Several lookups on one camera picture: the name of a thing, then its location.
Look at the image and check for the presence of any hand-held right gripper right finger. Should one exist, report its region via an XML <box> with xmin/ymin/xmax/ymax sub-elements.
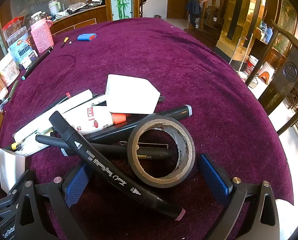
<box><xmin>197</xmin><ymin>154</ymin><xmax>280</xmax><ymax>240</ymax></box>

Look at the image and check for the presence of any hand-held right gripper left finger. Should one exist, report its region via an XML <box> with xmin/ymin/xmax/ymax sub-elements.
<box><xmin>14</xmin><ymin>164</ymin><xmax>92</xmax><ymax>240</ymax></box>

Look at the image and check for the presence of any black art marker pink tip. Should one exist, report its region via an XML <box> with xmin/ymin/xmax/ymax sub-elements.
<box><xmin>48</xmin><ymin>110</ymin><xmax>186</xmax><ymax>222</ymax></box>

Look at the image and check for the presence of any thin black pen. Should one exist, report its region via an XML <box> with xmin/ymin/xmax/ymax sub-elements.
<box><xmin>35</xmin><ymin>134</ymin><xmax>173</xmax><ymax>161</ymax></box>

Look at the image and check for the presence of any white paper sheet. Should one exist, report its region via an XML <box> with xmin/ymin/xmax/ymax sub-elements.
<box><xmin>0</xmin><ymin>148</ymin><xmax>26</xmax><ymax>196</ymax></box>

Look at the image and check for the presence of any white glue bottle orange cap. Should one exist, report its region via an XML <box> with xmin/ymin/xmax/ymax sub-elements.
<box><xmin>62</xmin><ymin>106</ymin><xmax>132</xmax><ymax>135</ymax></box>

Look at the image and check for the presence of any yellow tipped pen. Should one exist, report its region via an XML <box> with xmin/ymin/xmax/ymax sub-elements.
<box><xmin>10</xmin><ymin>140</ymin><xmax>39</xmax><ymax>152</ymax></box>

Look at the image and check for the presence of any white long pen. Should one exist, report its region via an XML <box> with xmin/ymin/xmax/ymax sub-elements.
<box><xmin>13</xmin><ymin>89</ymin><xmax>94</xmax><ymax>143</ymax></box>

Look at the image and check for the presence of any black marker grey cap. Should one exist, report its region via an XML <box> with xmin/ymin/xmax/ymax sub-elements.
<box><xmin>60</xmin><ymin>104</ymin><xmax>192</xmax><ymax>157</ymax></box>

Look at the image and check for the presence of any white power adapter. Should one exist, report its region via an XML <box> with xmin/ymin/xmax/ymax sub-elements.
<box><xmin>105</xmin><ymin>74</ymin><xmax>165</xmax><ymax>115</ymax></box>

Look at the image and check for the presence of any green pen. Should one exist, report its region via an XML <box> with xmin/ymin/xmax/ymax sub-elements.
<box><xmin>8</xmin><ymin>80</ymin><xmax>19</xmax><ymax>103</ymax></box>

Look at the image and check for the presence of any white and orange bucket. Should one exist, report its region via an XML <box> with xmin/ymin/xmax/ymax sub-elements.
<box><xmin>257</xmin><ymin>62</ymin><xmax>275</xmax><ymax>85</ymax></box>

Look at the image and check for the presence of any white paint bucket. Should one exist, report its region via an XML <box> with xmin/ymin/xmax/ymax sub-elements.
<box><xmin>245</xmin><ymin>55</ymin><xmax>260</xmax><ymax>75</ymax></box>

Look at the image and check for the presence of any purple tablecloth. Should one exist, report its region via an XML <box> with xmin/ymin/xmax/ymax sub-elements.
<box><xmin>0</xmin><ymin>17</ymin><xmax>295</xmax><ymax>240</ymax></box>

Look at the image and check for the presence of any dark wooden chair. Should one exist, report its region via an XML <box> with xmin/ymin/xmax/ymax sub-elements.
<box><xmin>245</xmin><ymin>19</ymin><xmax>298</xmax><ymax>143</ymax></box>

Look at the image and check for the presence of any black marker teal tip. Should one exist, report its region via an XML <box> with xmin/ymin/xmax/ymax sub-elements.
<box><xmin>21</xmin><ymin>50</ymin><xmax>52</xmax><ymax>81</ymax></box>

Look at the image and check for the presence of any white and pink tub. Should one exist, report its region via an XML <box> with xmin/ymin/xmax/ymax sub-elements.
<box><xmin>0</xmin><ymin>52</ymin><xmax>21</xmax><ymax>87</ymax></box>

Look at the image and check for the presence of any blue and red case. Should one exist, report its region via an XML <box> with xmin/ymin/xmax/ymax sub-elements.
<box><xmin>77</xmin><ymin>33</ymin><xmax>97</xmax><ymax>42</ymax></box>

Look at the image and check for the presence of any clear jar blue label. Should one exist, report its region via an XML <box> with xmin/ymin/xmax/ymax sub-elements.
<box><xmin>6</xmin><ymin>26</ymin><xmax>39</xmax><ymax>68</ymax></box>

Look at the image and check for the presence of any pink knitted cup sleeve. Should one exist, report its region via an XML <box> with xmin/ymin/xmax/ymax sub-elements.
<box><xmin>30</xmin><ymin>11</ymin><xmax>55</xmax><ymax>55</ymax></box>

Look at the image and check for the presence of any dark jacket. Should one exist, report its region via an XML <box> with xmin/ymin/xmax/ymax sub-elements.
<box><xmin>185</xmin><ymin>0</ymin><xmax>202</xmax><ymax>27</ymax></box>

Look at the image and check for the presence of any wooden counter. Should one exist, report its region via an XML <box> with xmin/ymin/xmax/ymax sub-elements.
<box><xmin>50</xmin><ymin>4</ymin><xmax>107</xmax><ymax>36</ymax></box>

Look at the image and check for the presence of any wooden stair railing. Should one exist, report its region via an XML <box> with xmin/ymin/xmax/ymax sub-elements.
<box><xmin>189</xmin><ymin>0</ymin><xmax>230</xmax><ymax>32</ymax></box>

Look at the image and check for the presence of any clear jar red lid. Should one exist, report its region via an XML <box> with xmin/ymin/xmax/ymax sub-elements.
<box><xmin>2</xmin><ymin>16</ymin><xmax>25</xmax><ymax>43</ymax></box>

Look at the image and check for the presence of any white and green tumbler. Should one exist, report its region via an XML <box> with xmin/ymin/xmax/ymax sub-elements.
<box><xmin>48</xmin><ymin>1</ymin><xmax>62</xmax><ymax>16</ymax></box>

